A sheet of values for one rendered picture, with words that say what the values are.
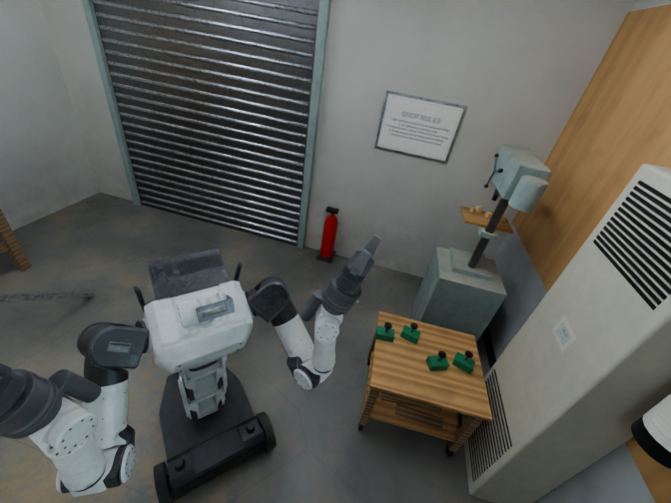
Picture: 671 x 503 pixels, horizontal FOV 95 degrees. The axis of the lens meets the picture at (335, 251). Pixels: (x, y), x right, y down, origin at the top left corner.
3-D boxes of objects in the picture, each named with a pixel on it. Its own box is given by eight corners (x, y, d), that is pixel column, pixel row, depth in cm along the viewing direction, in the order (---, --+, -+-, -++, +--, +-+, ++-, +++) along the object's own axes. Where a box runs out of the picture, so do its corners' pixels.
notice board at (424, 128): (446, 163, 268) (466, 106, 241) (446, 164, 266) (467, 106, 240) (374, 147, 275) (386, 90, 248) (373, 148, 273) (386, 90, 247)
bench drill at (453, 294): (461, 313, 298) (550, 153, 208) (469, 367, 248) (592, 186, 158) (412, 300, 303) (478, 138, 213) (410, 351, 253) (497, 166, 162)
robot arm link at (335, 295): (383, 263, 81) (361, 294, 87) (352, 244, 82) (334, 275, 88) (371, 285, 70) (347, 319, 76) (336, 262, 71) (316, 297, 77)
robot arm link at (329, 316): (355, 317, 78) (336, 344, 83) (353, 289, 87) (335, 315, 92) (315, 302, 75) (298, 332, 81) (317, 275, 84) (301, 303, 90)
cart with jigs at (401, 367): (446, 379, 236) (481, 323, 199) (454, 462, 189) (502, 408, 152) (362, 357, 241) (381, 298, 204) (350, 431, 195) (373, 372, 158)
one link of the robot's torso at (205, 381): (180, 377, 148) (169, 334, 115) (217, 363, 157) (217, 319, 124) (188, 409, 141) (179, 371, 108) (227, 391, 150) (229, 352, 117)
